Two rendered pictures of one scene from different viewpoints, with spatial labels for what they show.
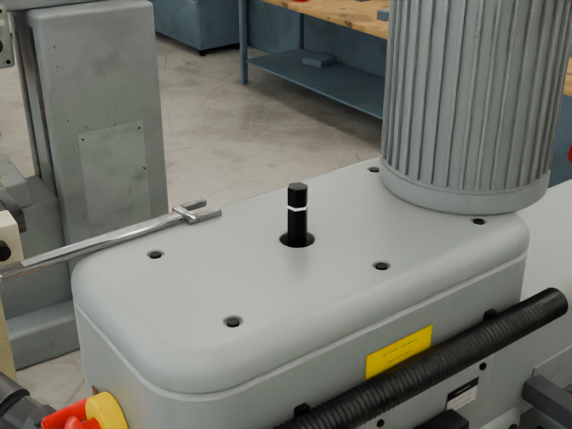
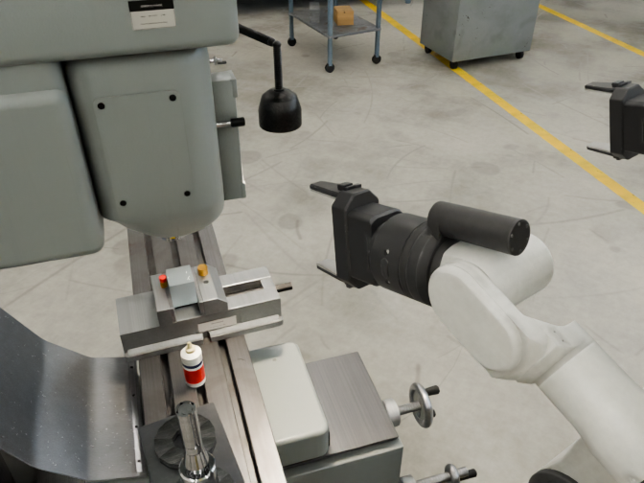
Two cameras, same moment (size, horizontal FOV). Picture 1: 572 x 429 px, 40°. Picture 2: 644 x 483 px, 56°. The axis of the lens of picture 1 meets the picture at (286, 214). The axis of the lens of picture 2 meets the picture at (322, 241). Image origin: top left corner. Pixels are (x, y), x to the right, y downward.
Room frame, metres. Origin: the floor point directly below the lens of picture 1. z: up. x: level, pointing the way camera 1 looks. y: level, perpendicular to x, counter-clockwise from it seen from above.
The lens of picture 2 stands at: (1.45, 0.51, 1.89)
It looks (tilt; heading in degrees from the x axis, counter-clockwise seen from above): 36 degrees down; 199
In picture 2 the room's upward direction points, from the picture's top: straight up
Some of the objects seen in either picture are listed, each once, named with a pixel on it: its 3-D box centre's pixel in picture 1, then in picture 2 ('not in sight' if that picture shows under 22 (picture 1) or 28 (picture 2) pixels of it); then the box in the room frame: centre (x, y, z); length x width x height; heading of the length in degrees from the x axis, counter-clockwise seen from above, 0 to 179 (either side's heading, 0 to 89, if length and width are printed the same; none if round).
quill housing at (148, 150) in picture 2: not in sight; (152, 133); (0.72, -0.02, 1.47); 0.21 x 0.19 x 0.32; 36
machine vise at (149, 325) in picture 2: not in sight; (198, 303); (0.58, -0.08, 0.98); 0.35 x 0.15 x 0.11; 128
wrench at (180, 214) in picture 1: (113, 237); not in sight; (0.71, 0.18, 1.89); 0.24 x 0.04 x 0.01; 127
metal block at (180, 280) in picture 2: not in sight; (181, 286); (0.60, -0.10, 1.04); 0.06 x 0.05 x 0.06; 38
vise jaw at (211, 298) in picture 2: not in sight; (208, 287); (0.56, -0.06, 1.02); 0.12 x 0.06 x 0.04; 38
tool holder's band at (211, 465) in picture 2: not in sight; (197, 467); (1.06, 0.21, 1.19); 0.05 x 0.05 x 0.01
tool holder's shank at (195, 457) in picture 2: not in sight; (191, 437); (1.06, 0.21, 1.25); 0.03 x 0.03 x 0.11
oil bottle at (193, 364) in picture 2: not in sight; (192, 361); (0.74, 0.00, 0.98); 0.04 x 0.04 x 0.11
